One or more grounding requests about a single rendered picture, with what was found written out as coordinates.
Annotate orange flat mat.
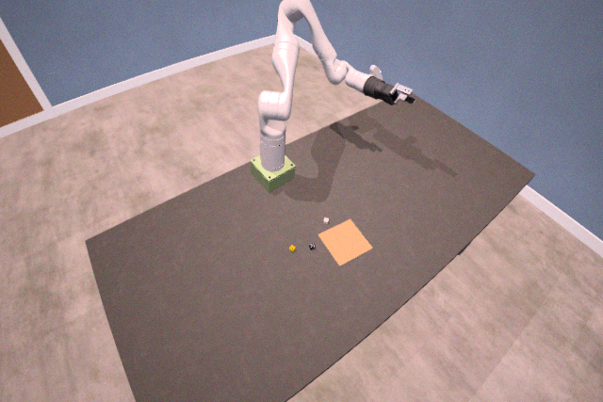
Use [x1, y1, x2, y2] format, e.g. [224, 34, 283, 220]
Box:
[318, 219, 372, 266]

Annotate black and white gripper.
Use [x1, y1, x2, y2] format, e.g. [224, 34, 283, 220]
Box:
[354, 65, 416, 105]

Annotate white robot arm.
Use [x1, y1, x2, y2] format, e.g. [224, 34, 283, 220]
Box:
[258, 0, 362, 171]

